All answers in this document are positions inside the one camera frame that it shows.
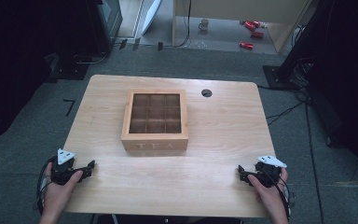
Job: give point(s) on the black floor tape strip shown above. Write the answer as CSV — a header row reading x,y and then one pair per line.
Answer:
x,y
123,44
160,46

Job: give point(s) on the black metal stand with base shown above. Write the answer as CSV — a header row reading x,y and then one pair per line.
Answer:
x,y
276,77

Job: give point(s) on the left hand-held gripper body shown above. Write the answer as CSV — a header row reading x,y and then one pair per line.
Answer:
x,y
62,169

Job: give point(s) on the black cabinet with monitor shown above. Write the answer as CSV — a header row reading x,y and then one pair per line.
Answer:
x,y
105,28

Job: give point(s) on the black flat stand base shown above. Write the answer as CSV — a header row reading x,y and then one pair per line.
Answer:
x,y
70,70

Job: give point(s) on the white board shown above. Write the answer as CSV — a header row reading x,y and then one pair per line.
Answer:
x,y
151,15

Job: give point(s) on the red can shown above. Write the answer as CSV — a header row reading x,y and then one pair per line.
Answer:
x,y
251,25
257,34
246,45

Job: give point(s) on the black angled floor tape mark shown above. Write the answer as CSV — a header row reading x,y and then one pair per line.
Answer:
x,y
71,107

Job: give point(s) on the wooden tea box with compartments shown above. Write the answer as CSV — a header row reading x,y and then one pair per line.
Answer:
x,y
155,143

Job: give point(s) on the person's left hand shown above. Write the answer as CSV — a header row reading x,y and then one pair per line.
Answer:
x,y
57,194

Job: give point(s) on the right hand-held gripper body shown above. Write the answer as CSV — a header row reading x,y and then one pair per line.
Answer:
x,y
268,174

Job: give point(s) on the person's right hand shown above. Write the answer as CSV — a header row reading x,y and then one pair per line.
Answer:
x,y
272,197

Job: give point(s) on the grey mug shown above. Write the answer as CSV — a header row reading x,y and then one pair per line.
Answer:
x,y
203,25

